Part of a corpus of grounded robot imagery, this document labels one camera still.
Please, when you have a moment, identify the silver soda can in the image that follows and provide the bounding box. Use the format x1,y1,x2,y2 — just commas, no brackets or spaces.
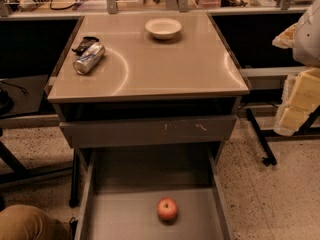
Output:
73,42,105,75

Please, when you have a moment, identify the red apple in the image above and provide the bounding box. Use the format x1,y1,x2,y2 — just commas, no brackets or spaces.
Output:
157,197,178,221

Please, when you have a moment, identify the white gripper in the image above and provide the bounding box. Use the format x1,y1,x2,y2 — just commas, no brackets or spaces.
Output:
272,0,320,136

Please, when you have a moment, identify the closed top drawer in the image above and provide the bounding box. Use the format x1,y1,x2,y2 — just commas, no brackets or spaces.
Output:
60,115,237,148

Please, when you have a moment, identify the open middle drawer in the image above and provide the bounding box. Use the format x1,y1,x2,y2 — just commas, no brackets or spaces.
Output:
75,144,235,240

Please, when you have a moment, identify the tan trouser knee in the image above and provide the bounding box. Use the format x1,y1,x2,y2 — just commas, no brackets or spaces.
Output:
0,205,73,240

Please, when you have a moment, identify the black table leg frame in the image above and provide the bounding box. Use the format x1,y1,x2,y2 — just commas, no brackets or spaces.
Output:
246,106,320,166

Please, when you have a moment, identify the white bowl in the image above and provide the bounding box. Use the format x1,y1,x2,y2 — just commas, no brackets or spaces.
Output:
145,18,182,40

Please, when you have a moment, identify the grey drawer cabinet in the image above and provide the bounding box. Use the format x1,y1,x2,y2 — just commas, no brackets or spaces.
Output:
44,11,251,208

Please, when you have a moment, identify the black crumpled snack wrapper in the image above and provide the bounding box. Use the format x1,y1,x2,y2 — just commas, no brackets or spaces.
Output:
72,36,99,56

